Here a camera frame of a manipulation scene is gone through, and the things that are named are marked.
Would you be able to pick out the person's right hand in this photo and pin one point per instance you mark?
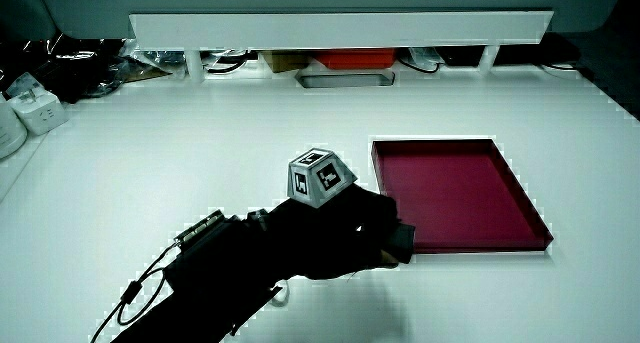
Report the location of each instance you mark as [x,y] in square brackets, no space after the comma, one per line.
[330,238]

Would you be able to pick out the dark charger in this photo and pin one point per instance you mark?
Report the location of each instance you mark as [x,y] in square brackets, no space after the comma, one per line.
[401,240]

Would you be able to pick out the white desk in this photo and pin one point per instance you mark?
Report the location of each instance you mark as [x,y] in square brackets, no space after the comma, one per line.
[200,148]

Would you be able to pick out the red tray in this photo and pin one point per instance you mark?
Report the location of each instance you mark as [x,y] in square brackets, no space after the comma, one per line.
[450,198]

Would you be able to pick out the orange box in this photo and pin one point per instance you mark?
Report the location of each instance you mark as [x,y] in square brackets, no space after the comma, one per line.
[356,58]

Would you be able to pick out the brown cardboard box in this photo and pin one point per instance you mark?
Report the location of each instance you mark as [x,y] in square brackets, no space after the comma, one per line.
[285,60]

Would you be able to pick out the clear plastic bag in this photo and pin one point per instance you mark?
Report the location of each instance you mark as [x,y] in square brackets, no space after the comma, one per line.
[425,57]

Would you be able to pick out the white riser shelf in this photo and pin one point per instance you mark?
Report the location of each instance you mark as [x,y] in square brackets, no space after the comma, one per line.
[340,30]

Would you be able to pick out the white round disc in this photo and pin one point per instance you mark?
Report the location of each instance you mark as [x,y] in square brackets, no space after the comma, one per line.
[559,67]

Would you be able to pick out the crumpled black plastic bag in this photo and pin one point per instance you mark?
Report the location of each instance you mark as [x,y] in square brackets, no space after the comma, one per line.
[75,68]

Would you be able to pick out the white plug adapter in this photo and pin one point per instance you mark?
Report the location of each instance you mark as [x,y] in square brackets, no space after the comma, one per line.
[39,110]

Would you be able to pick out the white round device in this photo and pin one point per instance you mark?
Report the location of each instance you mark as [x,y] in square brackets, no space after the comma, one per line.
[7,133]

